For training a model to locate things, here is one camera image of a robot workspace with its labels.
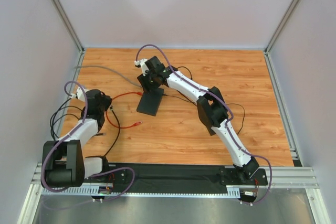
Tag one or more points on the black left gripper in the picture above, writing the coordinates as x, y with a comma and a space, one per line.
105, 98

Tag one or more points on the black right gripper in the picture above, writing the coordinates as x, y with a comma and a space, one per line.
148, 83

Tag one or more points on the black network switch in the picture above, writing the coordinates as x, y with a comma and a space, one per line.
150, 102

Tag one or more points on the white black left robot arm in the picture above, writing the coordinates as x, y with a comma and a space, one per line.
63, 163

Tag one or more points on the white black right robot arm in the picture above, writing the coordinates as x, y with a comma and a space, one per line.
211, 108

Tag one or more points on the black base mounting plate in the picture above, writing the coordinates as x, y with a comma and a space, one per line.
187, 179

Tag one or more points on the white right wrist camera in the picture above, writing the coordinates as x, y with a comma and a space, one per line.
141, 64

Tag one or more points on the aluminium frame rail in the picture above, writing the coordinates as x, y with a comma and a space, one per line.
278, 178

